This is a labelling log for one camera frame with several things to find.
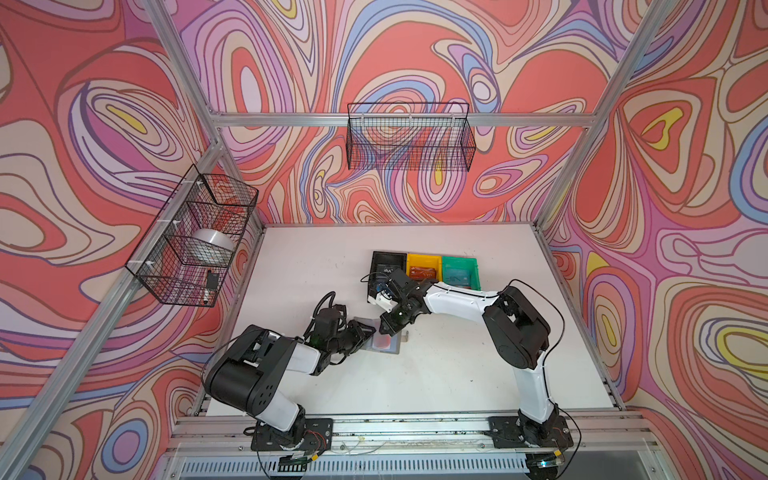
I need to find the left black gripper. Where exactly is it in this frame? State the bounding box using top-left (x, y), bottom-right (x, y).
top-left (324, 321), bottom-right (376, 358)

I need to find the pink white circle card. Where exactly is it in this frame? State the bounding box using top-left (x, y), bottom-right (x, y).
top-left (371, 333), bottom-right (401, 354)

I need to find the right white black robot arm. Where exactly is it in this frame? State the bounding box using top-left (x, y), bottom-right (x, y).
top-left (369, 269), bottom-right (558, 428)

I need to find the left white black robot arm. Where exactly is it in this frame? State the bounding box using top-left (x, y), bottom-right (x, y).
top-left (203, 304), bottom-right (376, 433)

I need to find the black plastic bin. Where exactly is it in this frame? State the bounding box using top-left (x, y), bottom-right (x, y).
top-left (361, 251), bottom-right (407, 303)

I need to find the yellow plastic bin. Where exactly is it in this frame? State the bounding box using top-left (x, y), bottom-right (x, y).
top-left (405, 253), bottom-right (443, 281)

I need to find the green plastic bin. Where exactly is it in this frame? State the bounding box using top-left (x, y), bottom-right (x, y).
top-left (441, 256), bottom-right (481, 291)

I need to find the silver tape roll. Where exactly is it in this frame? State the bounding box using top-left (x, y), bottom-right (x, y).
top-left (188, 228), bottom-right (235, 267)

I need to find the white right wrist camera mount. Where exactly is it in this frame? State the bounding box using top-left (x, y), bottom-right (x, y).
top-left (367, 291), bottom-right (397, 312)

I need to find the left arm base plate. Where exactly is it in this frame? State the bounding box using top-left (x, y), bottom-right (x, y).
top-left (243, 417), bottom-right (334, 453)

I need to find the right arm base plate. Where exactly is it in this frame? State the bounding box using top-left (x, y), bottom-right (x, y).
top-left (484, 414), bottom-right (574, 450)

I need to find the back black wire basket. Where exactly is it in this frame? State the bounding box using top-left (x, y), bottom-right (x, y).
top-left (346, 100), bottom-right (477, 172)

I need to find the black wire basket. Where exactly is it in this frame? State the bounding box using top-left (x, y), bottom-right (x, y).
top-left (346, 100), bottom-right (477, 172)
top-left (125, 166), bottom-right (259, 308)

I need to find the left black wire basket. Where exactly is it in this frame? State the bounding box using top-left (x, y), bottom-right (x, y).
top-left (125, 166), bottom-right (259, 308)

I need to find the aluminium front rail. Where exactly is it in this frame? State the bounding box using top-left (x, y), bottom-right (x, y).
top-left (166, 410), bottom-right (661, 455)

